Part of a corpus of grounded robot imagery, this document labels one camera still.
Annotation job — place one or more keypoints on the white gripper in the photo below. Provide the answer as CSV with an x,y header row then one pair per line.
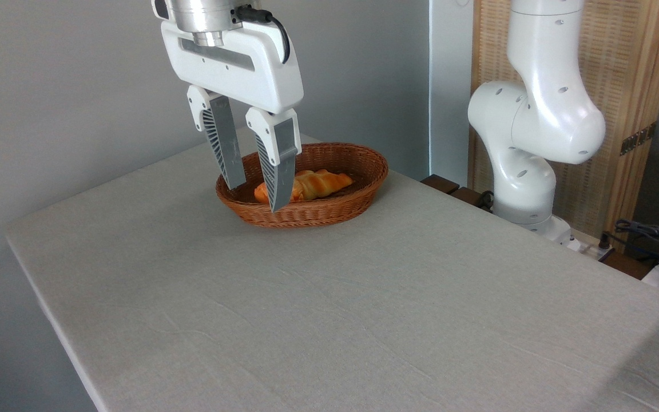
x,y
249,63

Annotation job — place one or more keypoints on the orange croissant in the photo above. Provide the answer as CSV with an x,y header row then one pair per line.
x,y
262,193

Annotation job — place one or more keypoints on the golden braided bread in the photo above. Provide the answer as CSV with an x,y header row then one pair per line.
x,y
324,183

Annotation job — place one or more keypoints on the brown wicker basket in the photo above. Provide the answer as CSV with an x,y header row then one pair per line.
x,y
329,213

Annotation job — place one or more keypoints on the beige tablecloth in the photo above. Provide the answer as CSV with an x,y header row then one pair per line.
x,y
329,309

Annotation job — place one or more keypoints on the dark wooden block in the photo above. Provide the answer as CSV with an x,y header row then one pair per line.
x,y
469,197
439,183

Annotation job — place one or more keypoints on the white power strip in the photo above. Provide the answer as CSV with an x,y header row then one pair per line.
x,y
584,245

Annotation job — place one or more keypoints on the wooden woven folding screen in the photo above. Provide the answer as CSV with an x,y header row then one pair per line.
x,y
621,68

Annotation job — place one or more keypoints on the dark metal screen hinge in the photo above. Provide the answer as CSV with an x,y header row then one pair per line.
x,y
638,139

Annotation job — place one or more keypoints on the brown wooden board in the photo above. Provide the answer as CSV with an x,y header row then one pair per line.
x,y
627,266

